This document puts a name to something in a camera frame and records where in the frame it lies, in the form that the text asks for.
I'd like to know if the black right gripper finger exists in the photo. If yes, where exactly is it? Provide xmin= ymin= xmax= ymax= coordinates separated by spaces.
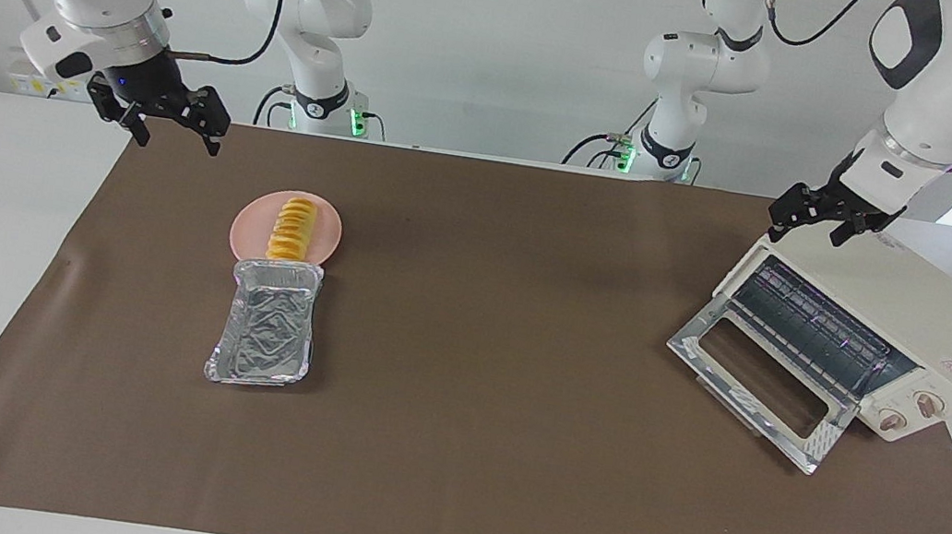
xmin=82 ymin=71 xmax=159 ymax=148
xmin=181 ymin=85 xmax=235 ymax=158

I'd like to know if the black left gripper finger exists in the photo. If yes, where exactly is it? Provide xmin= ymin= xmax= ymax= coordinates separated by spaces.
xmin=828 ymin=215 xmax=873 ymax=253
xmin=765 ymin=181 xmax=826 ymax=249

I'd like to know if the yellow sliced bread loaf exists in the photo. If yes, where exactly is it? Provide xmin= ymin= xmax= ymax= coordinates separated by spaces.
xmin=265 ymin=194 xmax=323 ymax=267

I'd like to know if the silver aluminium foil tray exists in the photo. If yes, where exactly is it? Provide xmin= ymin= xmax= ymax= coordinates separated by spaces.
xmin=202 ymin=250 xmax=327 ymax=397

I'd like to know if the cream toaster oven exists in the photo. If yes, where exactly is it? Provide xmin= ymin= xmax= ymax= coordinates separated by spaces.
xmin=652 ymin=199 xmax=952 ymax=495

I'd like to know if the glass oven door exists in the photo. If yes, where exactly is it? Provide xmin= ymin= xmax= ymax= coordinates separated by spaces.
xmin=652 ymin=288 xmax=873 ymax=481

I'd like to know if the pink round plate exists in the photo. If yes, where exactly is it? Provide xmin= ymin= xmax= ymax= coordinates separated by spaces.
xmin=225 ymin=183 xmax=348 ymax=278

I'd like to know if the brown table mat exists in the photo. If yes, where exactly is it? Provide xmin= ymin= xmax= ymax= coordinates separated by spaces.
xmin=0 ymin=89 xmax=952 ymax=534

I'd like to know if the black base cable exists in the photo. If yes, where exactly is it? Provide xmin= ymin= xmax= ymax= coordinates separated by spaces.
xmin=560 ymin=85 xmax=660 ymax=179
xmin=252 ymin=81 xmax=302 ymax=131

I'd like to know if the white wall socket box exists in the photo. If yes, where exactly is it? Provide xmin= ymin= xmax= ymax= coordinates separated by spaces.
xmin=5 ymin=48 xmax=66 ymax=101

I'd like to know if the metal oven wire rack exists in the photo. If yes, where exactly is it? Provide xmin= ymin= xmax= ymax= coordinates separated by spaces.
xmin=720 ymin=253 xmax=932 ymax=413

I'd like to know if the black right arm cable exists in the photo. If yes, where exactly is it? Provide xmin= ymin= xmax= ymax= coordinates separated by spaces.
xmin=168 ymin=0 xmax=283 ymax=73

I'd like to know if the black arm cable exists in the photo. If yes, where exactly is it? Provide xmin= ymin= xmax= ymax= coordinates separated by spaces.
xmin=168 ymin=0 xmax=283 ymax=73
xmin=755 ymin=0 xmax=870 ymax=57

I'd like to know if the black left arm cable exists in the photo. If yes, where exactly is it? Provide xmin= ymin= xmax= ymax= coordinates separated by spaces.
xmin=755 ymin=0 xmax=870 ymax=57

